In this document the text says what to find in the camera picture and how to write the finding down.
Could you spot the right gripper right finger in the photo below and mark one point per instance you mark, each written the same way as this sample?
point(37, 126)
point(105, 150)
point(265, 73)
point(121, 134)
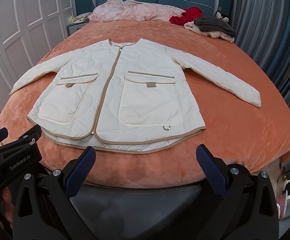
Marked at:
point(248, 207)

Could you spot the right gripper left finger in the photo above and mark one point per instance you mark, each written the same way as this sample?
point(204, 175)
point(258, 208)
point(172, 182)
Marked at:
point(43, 209)

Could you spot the white quilted jacket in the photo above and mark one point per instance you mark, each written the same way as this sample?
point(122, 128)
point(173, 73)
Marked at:
point(125, 97)

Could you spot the person's left hand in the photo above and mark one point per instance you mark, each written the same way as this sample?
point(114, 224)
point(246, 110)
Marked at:
point(8, 207)

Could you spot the blue bedside table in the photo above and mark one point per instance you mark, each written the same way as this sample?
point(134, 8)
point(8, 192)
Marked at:
point(72, 28)

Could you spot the white panelled wardrobe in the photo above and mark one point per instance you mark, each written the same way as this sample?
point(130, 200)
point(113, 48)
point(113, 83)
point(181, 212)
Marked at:
point(29, 29)

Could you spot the items on bedside table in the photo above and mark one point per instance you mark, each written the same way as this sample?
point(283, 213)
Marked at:
point(80, 18)

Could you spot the pink floral quilt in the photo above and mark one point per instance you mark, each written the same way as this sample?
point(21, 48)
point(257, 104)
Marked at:
point(130, 10)

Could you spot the dark grey knit garment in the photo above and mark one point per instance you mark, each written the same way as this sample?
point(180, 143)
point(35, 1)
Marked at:
point(211, 23)

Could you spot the cream fleece garment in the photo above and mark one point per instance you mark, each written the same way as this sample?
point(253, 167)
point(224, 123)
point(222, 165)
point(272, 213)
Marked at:
point(213, 34)

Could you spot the grey pleated curtain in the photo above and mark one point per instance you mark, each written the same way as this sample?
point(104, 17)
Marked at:
point(263, 32)

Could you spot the plush toy by headboard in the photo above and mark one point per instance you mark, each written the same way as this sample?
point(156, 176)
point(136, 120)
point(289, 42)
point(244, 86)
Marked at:
point(222, 17)

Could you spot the red garment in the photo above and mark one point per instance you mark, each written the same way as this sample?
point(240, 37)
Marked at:
point(188, 15)

